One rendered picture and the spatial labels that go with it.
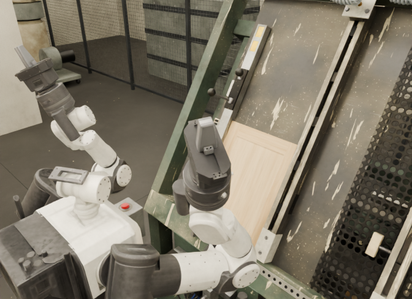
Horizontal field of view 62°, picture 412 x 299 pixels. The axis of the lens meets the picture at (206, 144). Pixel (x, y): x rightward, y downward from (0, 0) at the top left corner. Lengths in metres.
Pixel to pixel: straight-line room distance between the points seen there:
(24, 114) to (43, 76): 4.02
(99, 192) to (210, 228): 0.29
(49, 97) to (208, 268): 0.65
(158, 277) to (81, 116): 0.55
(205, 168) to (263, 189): 0.97
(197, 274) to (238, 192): 0.77
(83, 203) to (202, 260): 0.32
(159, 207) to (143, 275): 1.05
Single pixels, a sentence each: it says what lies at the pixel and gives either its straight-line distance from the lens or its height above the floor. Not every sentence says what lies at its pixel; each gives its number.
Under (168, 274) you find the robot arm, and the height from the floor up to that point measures 1.37.
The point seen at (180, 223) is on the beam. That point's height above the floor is 0.85.
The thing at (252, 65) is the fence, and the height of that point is 1.54.
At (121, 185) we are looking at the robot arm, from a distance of 1.25.
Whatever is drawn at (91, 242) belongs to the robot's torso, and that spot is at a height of 1.41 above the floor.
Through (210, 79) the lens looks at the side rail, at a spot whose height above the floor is 1.42.
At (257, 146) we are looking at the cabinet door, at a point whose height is 1.24.
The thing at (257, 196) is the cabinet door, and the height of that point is 1.08.
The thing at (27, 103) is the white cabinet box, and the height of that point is 0.31.
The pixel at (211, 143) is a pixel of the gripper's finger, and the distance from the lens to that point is 0.54.
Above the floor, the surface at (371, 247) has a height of 1.11.
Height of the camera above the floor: 1.97
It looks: 29 degrees down
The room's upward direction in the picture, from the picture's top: straight up
